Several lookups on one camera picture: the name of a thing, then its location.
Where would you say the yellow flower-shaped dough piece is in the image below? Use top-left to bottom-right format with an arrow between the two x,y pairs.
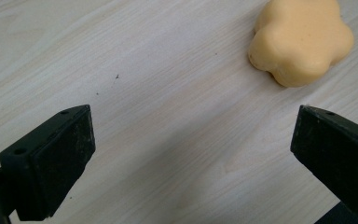
247,0 -> 355,89

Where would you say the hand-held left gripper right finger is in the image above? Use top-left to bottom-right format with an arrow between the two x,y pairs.
290,105 -> 358,221

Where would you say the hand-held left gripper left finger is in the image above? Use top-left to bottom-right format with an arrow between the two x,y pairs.
0,104 -> 97,222

